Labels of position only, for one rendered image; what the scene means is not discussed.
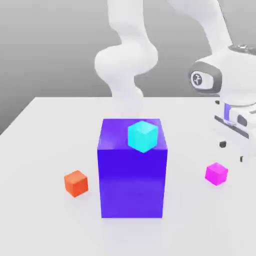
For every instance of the small cyan cube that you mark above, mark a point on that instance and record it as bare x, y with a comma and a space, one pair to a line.
142, 136

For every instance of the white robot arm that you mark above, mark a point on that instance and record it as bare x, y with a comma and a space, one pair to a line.
128, 60

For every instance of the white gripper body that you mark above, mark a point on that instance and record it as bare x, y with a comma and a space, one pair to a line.
243, 141

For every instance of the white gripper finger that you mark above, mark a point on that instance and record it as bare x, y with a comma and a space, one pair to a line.
222, 144
241, 159

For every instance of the small orange cube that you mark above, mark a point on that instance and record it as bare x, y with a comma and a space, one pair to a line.
76, 184

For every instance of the large purple box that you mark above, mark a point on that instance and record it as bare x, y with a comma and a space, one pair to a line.
131, 186

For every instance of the small magenta cube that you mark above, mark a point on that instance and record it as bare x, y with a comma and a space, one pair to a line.
216, 174

